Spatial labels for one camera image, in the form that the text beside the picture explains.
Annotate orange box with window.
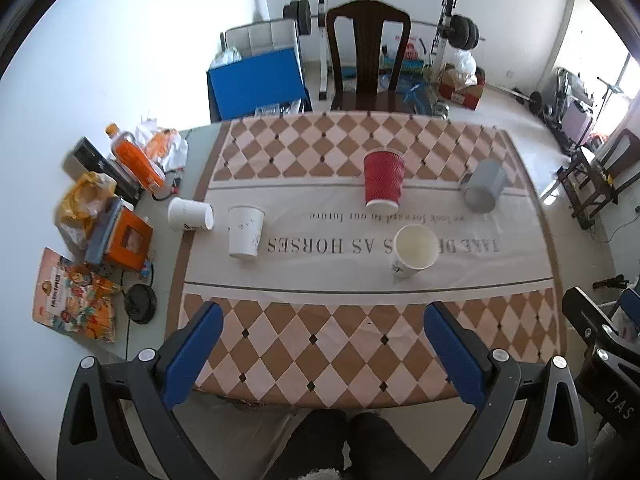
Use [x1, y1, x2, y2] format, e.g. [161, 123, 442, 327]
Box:
[84, 197, 154, 272]

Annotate blue storage box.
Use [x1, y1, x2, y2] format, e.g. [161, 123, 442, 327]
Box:
[207, 19, 314, 123]

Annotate barbell on floor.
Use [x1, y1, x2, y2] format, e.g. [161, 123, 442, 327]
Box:
[487, 82, 547, 112]

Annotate white paper cup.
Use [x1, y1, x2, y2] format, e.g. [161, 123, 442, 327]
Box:
[390, 224, 440, 281]
[167, 197, 215, 233]
[227, 204, 266, 261]

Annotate white bag with orange print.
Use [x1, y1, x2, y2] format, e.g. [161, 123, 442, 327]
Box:
[132, 116, 189, 172]

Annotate brown cardboard box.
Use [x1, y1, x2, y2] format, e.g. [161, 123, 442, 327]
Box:
[438, 67, 486, 111]

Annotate white plastic bag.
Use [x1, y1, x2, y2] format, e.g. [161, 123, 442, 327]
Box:
[442, 50, 479, 87]

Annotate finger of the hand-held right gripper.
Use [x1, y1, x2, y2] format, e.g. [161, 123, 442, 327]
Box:
[561, 287, 627, 357]
[619, 288, 640, 333]

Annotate white squat rack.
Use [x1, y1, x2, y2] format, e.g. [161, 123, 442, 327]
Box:
[313, 0, 462, 102]

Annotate colourful snack packet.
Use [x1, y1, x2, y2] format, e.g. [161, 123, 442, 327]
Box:
[32, 247, 124, 344]

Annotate colourful printed box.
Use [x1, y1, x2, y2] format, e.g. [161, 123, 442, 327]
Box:
[380, 36, 427, 72]

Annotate barbell with black plates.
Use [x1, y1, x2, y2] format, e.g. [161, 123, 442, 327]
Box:
[282, 0, 487, 50]

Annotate orange juice bottle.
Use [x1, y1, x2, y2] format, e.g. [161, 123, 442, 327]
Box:
[104, 122, 166, 192]

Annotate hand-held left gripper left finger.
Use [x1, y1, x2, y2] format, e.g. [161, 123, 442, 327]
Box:
[57, 302, 224, 480]

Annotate blue plastic item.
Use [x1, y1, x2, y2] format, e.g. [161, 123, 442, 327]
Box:
[379, 76, 437, 113]

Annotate red ribbed paper cup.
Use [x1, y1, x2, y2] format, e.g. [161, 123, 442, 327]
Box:
[363, 149, 406, 209]

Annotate person's legs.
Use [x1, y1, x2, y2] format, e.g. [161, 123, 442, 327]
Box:
[279, 408, 432, 480]

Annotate yellow plastic bag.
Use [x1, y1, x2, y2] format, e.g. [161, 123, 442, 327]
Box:
[54, 171, 119, 249]

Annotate black device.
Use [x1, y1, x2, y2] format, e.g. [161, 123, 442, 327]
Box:
[62, 135, 142, 207]

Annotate black round lid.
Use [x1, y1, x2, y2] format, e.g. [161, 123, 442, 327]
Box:
[123, 283, 158, 325]

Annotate brown checked printed tablecloth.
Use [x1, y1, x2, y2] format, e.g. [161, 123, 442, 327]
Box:
[177, 112, 568, 409]

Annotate grey cup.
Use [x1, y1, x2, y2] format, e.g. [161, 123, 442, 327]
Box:
[460, 159, 508, 214]

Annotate dark wooden side chair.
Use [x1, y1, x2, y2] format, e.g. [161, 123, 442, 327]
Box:
[564, 129, 640, 232]

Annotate grey exercise machine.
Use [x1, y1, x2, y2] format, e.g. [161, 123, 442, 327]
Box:
[542, 66, 627, 157]

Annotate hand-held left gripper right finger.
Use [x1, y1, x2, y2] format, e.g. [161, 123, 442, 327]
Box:
[424, 301, 589, 480]

